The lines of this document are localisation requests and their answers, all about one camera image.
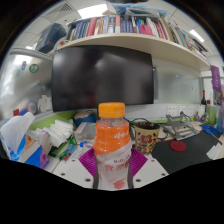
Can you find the purple water bottle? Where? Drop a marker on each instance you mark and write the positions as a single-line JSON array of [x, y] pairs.
[[221, 118]]

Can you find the clear plastic box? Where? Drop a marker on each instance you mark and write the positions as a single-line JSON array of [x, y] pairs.
[[85, 131]]

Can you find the dark blue box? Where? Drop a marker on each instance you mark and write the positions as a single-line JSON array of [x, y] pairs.
[[50, 36]]

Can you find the white wall socket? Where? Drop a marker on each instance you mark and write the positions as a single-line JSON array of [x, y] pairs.
[[192, 110], [182, 110], [171, 111]]

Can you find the purple pennant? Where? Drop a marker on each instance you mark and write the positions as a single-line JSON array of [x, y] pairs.
[[216, 78]]

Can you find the stack of white napkins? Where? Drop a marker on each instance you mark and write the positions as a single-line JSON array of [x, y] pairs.
[[60, 131]]

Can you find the black computer monitor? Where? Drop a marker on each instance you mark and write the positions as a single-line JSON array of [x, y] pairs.
[[100, 76]]

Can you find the small white paper slip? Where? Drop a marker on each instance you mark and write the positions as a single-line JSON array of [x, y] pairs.
[[215, 150]]

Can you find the blue round container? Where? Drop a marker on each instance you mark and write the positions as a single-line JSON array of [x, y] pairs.
[[85, 118]]

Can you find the orange-capped drink bottle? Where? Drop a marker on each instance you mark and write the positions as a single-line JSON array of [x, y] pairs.
[[111, 136]]

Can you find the flat round red coaster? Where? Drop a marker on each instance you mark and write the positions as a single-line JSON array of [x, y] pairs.
[[177, 146]]

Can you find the blue tissue box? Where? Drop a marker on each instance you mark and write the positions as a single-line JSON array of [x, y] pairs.
[[20, 146]]

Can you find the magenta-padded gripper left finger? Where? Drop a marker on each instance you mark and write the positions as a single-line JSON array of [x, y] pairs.
[[75, 171]]

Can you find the grey metal laptop stand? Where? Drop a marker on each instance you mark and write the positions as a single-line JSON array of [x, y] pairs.
[[181, 128]]

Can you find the floral ceramic mug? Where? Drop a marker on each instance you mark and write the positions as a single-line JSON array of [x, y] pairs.
[[146, 138]]

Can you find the black desk mat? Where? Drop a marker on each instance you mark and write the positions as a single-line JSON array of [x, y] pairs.
[[193, 150]]

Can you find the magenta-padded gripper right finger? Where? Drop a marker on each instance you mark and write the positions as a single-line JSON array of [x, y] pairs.
[[148, 170]]

